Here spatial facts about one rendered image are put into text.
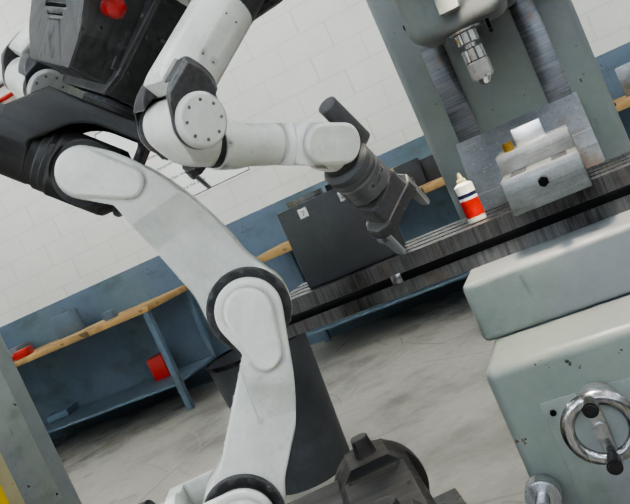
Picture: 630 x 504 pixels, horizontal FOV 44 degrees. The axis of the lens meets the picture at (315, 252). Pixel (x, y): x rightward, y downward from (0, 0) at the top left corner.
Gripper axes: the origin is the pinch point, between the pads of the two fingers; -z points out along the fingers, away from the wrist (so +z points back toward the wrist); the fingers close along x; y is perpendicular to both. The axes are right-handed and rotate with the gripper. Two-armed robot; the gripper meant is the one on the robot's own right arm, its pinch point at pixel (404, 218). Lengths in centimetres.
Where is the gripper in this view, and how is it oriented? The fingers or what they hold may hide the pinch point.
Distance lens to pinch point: 140.1
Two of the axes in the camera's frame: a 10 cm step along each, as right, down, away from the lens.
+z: -6.3, -5.1, -5.9
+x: 4.4, -8.6, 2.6
